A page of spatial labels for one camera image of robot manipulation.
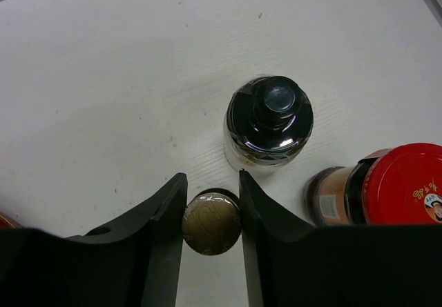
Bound red lid sauce jar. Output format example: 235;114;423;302
304;143;441;226

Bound beige cap yellow bottle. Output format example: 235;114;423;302
182;188;242;256

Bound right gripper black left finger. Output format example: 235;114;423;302
1;173;187;306

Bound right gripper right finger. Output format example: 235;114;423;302
239;170;441;306

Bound red round tray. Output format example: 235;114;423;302
0;213;21;229

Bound black cap dark bottle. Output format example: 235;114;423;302
223;75;314;172

